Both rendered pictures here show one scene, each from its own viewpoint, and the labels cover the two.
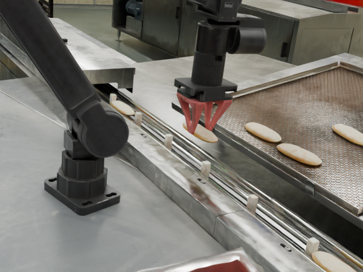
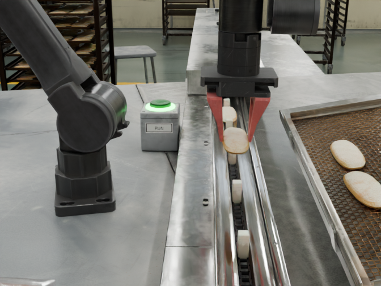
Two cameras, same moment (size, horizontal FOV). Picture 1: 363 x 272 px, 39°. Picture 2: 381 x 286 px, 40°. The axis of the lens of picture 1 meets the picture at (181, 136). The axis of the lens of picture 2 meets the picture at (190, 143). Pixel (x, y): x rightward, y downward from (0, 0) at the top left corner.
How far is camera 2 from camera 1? 0.50 m
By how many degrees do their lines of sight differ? 33
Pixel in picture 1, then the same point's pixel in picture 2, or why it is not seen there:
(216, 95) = (239, 88)
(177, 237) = (125, 264)
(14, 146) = not seen: hidden behind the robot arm
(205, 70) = (224, 54)
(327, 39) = not seen: outside the picture
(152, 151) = (191, 161)
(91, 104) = (62, 85)
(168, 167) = (185, 180)
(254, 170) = not seen: hidden behind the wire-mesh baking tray
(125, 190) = (135, 200)
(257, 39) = (303, 10)
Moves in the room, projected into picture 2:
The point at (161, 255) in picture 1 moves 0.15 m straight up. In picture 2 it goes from (80, 278) to (70, 158)
